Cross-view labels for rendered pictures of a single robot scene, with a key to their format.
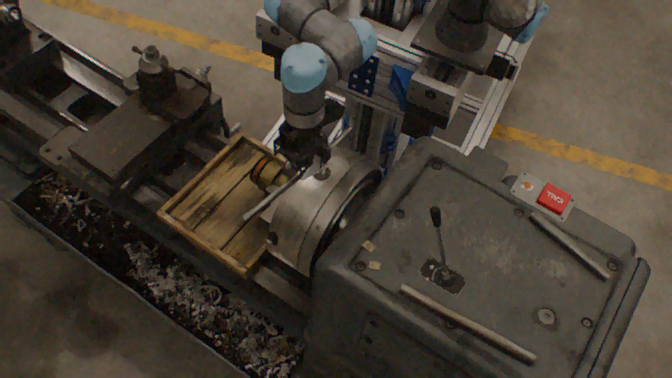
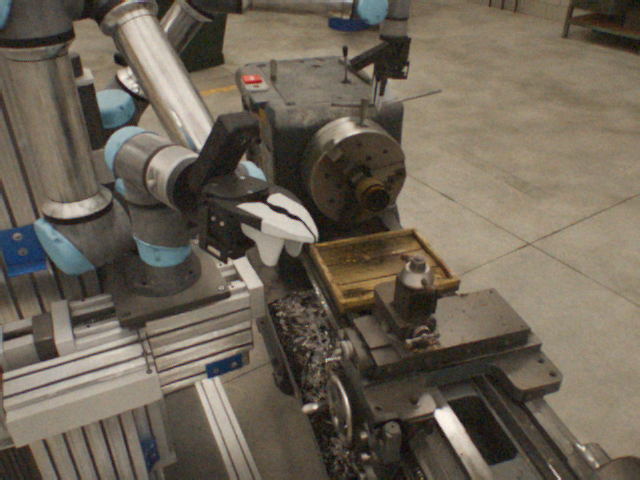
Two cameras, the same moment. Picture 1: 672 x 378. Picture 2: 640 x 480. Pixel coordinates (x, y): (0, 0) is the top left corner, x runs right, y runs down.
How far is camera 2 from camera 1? 243 cm
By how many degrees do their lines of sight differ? 84
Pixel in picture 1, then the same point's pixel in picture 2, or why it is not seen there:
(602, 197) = not seen: outside the picture
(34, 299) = not seen: outside the picture
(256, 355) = not seen: hidden behind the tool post
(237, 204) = (388, 266)
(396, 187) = (327, 104)
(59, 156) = (539, 364)
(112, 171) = (491, 292)
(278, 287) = (394, 225)
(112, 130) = (477, 323)
